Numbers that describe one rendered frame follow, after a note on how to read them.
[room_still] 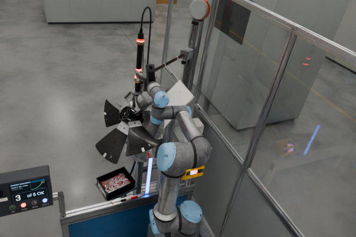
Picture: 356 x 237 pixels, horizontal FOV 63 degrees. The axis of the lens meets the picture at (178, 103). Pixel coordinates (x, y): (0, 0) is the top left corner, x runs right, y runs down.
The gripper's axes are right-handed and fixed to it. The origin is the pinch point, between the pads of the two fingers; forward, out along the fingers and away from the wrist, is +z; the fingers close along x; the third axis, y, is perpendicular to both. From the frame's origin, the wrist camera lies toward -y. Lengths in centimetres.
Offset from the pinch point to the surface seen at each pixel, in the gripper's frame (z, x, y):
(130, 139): -2.7, -7.4, 48.9
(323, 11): 105, 256, -13
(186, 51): 41, 48, 5
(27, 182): -31, -67, 43
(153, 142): -11.7, 5.9, 47.4
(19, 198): -33, -72, 52
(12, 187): -31, -74, 45
